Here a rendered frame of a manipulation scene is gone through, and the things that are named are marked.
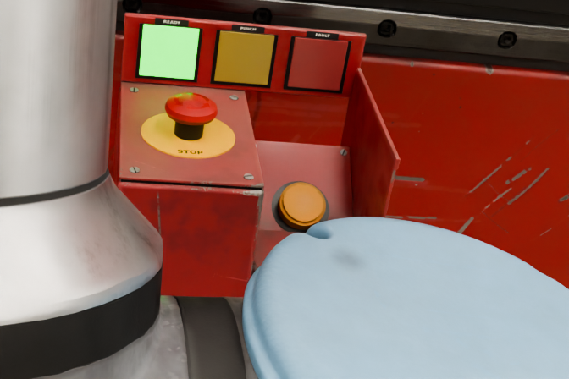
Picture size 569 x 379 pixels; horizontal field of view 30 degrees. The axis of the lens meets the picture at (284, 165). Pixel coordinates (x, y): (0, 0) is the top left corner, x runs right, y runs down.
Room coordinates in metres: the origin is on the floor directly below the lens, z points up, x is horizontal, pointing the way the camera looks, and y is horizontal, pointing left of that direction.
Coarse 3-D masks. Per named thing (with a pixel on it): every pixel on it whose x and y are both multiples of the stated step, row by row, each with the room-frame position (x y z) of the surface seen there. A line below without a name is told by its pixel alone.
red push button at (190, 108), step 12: (180, 96) 0.72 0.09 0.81; (192, 96) 0.72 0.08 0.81; (204, 96) 0.72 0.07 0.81; (168, 108) 0.70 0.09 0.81; (180, 108) 0.70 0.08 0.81; (192, 108) 0.70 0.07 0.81; (204, 108) 0.70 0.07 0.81; (216, 108) 0.71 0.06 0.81; (180, 120) 0.69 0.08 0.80; (192, 120) 0.69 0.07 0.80; (204, 120) 0.70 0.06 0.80; (180, 132) 0.70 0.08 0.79; (192, 132) 0.70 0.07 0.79
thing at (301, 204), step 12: (288, 192) 0.74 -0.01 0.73; (300, 192) 0.74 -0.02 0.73; (312, 192) 0.74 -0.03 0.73; (288, 204) 0.73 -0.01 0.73; (300, 204) 0.73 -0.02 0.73; (312, 204) 0.73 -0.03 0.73; (324, 204) 0.74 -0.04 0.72; (288, 216) 0.72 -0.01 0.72; (300, 216) 0.72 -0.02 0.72; (312, 216) 0.72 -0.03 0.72; (300, 228) 0.72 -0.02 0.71
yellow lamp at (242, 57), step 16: (224, 32) 0.80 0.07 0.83; (240, 32) 0.80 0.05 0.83; (224, 48) 0.80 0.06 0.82; (240, 48) 0.80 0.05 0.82; (256, 48) 0.81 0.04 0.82; (272, 48) 0.81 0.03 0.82; (224, 64) 0.80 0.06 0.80; (240, 64) 0.80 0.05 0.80; (256, 64) 0.81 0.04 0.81; (224, 80) 0.80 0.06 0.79; (240, 80) 0.80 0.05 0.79; (256, 80) 0.81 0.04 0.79
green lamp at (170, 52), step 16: (144, 32) 0.79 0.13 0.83; (160, 32) 0.79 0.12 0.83; (176, 32) 0.79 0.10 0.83; (192, 32) 0.79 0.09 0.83; (144, 48) 0.79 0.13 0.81; (160, 48) 0.79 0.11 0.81; (176, 48) 0.79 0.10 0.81; (192, 48) 0.80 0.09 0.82; (144, 64) 0.79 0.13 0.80; (160, 64) 0.79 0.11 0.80; (176, 64) 0.79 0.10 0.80; (192, 64) 0.80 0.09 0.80
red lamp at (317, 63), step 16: (304, 48) 0.81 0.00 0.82; (320, 48) 0.82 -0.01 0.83; (336, 48) 0.82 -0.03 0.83; (304, 64) 0.81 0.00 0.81; (320, 64) 0.82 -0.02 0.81; (336, 64) 0.82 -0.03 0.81; (288, 80) 0.81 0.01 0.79; (304, 80) 0.81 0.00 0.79; (320, 80) 0.82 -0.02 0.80; (336, 80) 0.82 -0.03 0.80
